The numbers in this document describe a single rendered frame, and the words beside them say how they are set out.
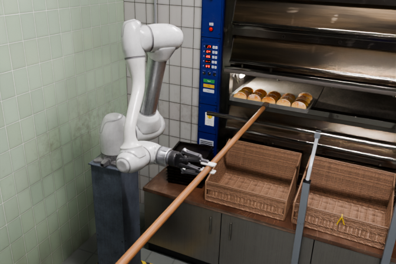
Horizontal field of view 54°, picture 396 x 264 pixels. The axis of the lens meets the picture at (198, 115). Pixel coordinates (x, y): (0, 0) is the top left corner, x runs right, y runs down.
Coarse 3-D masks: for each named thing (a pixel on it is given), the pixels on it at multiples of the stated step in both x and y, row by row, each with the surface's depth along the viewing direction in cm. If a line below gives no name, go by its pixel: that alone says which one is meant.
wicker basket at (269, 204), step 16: (240, 144) 292; (256, 144) 288; (224, 160) 291; (240, 160) 293; (256, 160) 289; (272, 160) 284; (288, 160) 280; (208, 176) 263; (224, 176) 294; (240, 176) 294; (256, 176) 289; (272, 176) 285; (208, 192) 262; (224, 192) 257; (240, 192) 252; (256, 192) 275; (272, 192) 276; (288, 192) 246; (240, 208) 256; (256, 208) 251; (272, 208) 258; (288, 208) 256
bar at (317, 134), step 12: (240, 120) 249; (300, 132) 235; (312, 132) 232; (324, 132) 231; (372, 144) 220; (384, 144) 217; (312, 156) 227; (300, 204) 225; (300, 216) 228; (300, 228) 230; (300, 240) 233; (384, 252) 213
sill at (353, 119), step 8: (296, 112) 271; (312, 112) 266; (320, 112) 264; (328, 112) 262; (336, 112) 262; (344, 112) 262; (352, 120) 257; (360, 120) 255; (368, 120) 253; (376, 120) 251; (384, 120) 250; (392, 120) 251
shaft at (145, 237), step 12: (264, 108) 257; (252, 120) 236; (240, 132) 218; (228, 144) 202; (216, 156) 190; (204, 168) 179; (168, 216) 145; (156, 228) 138; (144, 240) 132; (132, 252) 126
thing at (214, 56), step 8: (208, 48) 280; (216, 48) 277; (208, 56) 282; (216, 56) 279; (208, 64) 284; (216, 64) 281; (208, 72) 286; (216, 72) 283; (208, 80) 288; (216, 80) 285; (208, 88) 290; (216, 88) 287
